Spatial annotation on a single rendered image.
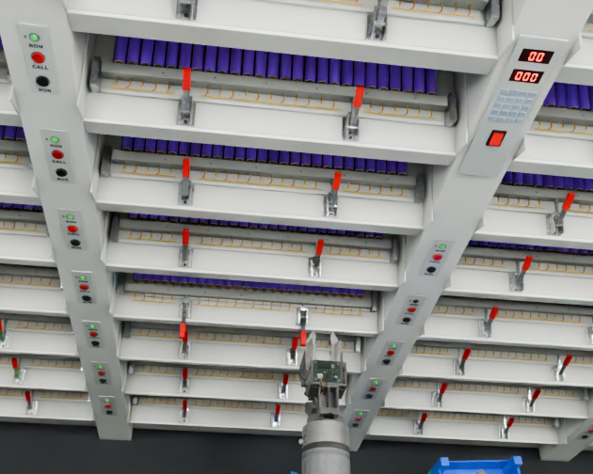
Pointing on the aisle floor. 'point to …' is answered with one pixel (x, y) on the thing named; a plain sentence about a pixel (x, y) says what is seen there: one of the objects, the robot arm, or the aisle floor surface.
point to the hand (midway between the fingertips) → (322, 339)
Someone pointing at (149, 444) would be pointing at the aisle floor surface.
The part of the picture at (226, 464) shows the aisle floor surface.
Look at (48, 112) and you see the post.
